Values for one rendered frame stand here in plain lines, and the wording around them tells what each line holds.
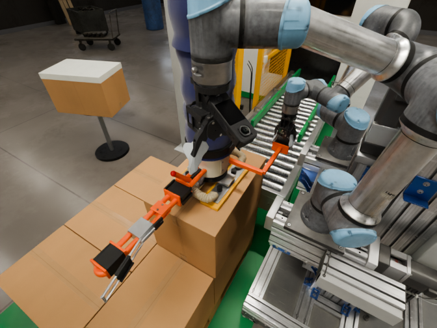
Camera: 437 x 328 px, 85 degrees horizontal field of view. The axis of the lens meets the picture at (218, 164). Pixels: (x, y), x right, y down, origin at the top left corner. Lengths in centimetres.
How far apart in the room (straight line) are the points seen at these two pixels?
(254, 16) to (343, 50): 25
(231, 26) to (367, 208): 57
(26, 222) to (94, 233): 122
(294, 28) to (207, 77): 16
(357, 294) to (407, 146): 58
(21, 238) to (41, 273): 107
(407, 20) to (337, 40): 69
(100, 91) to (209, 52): 213
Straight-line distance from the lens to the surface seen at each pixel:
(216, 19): 42
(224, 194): 114
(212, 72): 44
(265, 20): 43
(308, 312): 175
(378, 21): 132
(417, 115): 63
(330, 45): 60
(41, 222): 274
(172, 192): 99
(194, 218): 109
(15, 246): 270
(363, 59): 64
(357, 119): 128
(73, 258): 166
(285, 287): 179
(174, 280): 141
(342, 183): 87
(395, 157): 67
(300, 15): 44
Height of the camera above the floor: 183
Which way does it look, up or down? 41 degrees down
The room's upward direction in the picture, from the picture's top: straight up
